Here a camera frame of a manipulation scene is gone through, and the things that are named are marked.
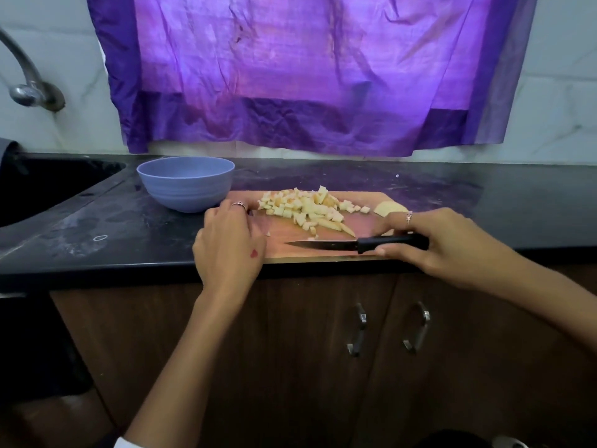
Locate person's right forearm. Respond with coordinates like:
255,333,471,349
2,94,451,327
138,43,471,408
499,251,597,355

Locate pile of diced potato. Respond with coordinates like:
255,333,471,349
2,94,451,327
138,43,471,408
257,185,373,241

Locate wooden cutting board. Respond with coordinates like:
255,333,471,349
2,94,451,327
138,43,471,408
224,189,412,265

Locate blue bowl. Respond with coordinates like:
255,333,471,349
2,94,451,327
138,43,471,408
136,156,237,215

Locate person's right hand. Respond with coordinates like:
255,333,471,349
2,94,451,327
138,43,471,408
371,207,524,295

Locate person's left hand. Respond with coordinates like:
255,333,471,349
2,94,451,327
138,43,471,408
192,200,270,304

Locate black handled knife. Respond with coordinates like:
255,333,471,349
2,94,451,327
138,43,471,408
284,233,431,256

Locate person's dark trousers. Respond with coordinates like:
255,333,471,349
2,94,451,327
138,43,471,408
415,429,505,448

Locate grey cloth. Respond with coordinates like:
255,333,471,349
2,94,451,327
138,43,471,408
0,138,22,175

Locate person's left forearm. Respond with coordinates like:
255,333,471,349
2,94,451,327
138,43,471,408
123,289,248,448

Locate dark sink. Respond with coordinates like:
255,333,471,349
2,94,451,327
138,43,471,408
0,156,127,228

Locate potato slice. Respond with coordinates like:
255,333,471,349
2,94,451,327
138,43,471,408
372,199,410,219

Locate metal faucet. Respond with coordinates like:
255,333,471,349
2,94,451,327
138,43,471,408
0,27,67,113

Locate metal cabinet handle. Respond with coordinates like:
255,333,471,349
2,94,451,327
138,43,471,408
402,301,432,355
346,303,369,357

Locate purple cloth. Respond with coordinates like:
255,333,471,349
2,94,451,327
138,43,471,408
86,0,540,159

